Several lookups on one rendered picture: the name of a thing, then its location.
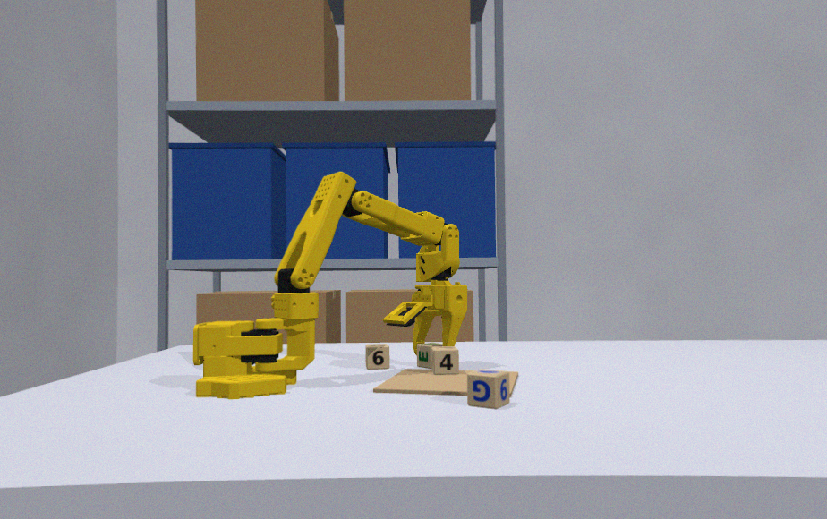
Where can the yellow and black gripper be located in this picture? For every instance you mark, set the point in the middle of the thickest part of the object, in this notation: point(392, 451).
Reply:
point(439, 298)

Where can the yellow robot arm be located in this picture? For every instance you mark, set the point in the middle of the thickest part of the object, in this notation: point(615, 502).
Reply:
point(231, 349)

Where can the tan flat mat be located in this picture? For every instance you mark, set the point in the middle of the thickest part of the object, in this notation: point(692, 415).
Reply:
point(424, 382)

